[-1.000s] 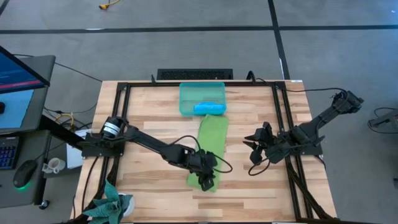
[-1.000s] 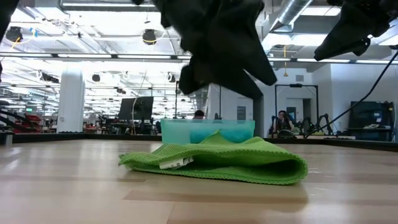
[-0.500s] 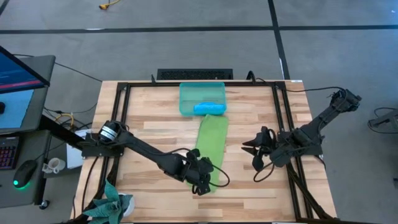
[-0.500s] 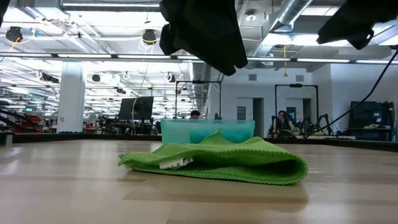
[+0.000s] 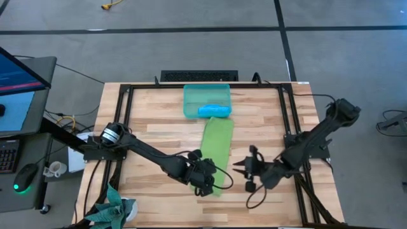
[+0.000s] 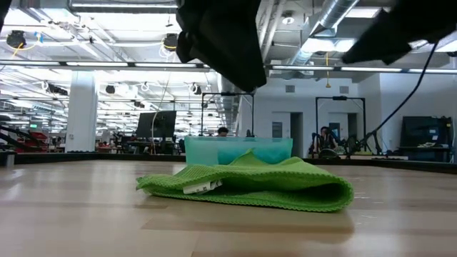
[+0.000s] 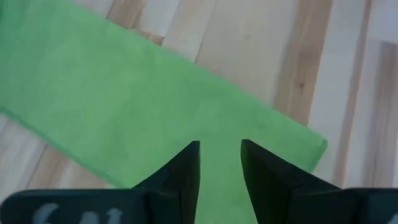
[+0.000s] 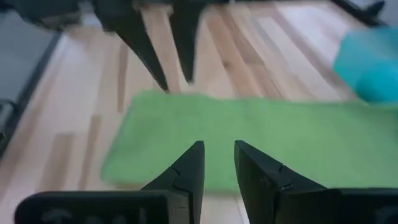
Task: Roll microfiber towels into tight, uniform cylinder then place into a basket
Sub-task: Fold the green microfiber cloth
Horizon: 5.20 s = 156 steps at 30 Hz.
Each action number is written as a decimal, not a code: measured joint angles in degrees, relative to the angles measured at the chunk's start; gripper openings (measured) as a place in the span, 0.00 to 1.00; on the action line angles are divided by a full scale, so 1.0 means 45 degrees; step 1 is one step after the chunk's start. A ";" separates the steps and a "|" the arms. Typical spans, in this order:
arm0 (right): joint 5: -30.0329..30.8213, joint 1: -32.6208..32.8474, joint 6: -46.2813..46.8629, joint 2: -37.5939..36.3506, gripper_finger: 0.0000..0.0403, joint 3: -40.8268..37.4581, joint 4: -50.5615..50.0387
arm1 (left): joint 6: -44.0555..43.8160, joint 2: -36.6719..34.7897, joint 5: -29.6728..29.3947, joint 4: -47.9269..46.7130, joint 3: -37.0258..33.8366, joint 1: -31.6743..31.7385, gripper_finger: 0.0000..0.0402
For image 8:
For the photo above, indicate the green microfiber towel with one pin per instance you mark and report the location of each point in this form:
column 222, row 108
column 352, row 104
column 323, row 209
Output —
column 264, row 137

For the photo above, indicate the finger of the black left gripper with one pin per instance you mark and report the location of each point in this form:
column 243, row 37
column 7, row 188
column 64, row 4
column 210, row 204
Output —
column 136, row 43
column 185, row 40

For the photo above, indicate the teal translucent plastic basket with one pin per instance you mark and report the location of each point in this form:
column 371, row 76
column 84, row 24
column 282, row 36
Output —
column 367, row 56

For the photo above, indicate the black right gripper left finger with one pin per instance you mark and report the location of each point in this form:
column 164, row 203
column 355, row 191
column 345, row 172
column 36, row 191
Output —
column 174, row 199

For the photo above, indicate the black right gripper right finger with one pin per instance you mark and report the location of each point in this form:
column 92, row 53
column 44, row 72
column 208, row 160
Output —
column 280, row 199

